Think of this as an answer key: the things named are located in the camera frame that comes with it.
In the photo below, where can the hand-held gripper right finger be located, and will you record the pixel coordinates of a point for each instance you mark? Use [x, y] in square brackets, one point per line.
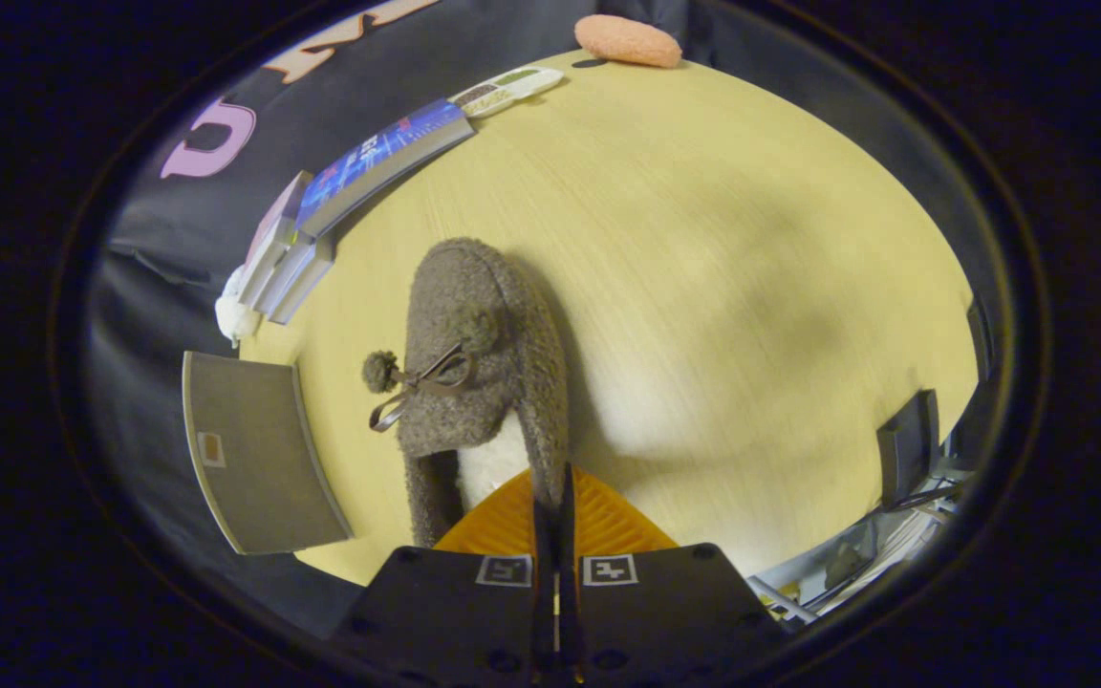
[675, 612]

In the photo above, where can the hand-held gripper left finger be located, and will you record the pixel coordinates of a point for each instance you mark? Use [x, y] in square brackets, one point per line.
[455, 612]

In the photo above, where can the brown fuzzy slipper shoe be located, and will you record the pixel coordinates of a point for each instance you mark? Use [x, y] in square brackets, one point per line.
[474, 315]

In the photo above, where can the white book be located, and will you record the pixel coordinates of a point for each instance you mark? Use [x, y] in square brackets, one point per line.
[292, 277]

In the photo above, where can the white plush object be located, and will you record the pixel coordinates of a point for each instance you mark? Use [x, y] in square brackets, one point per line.
[235, 311]

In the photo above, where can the blue cover book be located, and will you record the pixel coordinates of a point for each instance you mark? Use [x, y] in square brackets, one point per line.
[378, 158]

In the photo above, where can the white remote control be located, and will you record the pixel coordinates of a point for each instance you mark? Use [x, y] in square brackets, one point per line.
[507, 90]

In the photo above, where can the pink fuzzy pad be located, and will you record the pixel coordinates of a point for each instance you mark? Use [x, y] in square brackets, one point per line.
[627, 40]

